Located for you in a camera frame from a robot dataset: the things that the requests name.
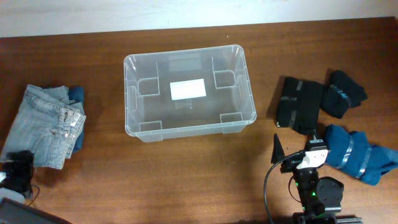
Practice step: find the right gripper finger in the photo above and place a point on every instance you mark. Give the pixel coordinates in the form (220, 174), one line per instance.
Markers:
(315, 135)
(277, 152)

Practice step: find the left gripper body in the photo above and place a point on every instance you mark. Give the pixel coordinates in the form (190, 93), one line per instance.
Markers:
(20, 174)

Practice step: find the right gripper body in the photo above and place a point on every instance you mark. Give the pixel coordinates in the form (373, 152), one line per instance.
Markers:
(288, 165)

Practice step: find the black garment with tape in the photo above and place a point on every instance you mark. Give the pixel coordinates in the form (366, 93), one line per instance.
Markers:
(299, 105)
(341, 94)

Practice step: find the light blue jeans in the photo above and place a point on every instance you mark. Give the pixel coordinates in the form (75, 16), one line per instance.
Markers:
(47, 124)

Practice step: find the dark blue jeans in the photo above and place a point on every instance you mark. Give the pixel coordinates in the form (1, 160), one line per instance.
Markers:
(77, 93)

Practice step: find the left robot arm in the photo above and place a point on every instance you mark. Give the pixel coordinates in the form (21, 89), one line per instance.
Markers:
(18, 193)

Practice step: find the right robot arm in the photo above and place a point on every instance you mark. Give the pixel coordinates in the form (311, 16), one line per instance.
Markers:
(320, 197)

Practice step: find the blue rolled garment with tape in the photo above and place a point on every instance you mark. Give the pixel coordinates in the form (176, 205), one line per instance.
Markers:
(351, 153)

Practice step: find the black rolled garment with tape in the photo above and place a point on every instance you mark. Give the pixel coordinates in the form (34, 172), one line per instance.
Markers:
(341, 94)

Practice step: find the white label in bin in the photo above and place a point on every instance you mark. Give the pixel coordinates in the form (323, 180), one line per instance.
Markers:
(187, 89)

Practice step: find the clear plastic storage bin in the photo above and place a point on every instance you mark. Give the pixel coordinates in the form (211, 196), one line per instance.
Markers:
(150, 113)

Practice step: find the black aluminium rail base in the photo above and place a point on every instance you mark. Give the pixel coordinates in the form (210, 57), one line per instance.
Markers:
(329, 219)

